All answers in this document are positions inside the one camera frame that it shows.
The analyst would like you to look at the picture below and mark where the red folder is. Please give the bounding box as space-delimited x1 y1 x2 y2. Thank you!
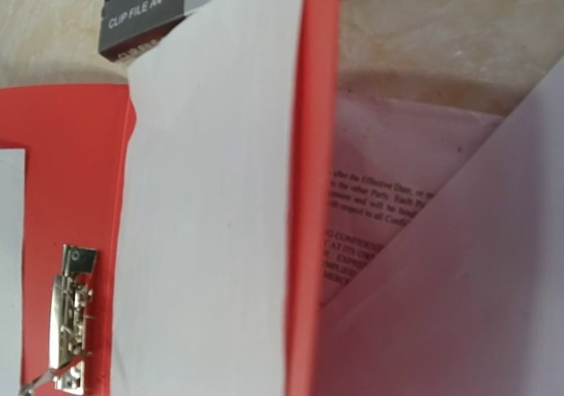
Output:
1 0 340 395

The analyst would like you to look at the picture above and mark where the printed text sheet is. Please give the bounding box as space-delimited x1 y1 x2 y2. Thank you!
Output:
0 148 26 309
321 93 502 304

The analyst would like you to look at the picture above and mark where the white sheet top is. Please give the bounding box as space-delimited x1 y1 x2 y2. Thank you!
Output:
111 0 303 395

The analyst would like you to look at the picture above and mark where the white sheet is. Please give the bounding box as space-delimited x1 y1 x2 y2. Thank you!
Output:
314 64 563 395
111 0 303 395

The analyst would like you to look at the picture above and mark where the black folder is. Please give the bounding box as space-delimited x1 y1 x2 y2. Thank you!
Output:
98 0 211 62

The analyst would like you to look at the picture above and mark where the blank white sheet lower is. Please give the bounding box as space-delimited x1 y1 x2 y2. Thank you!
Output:
314 64 563 395

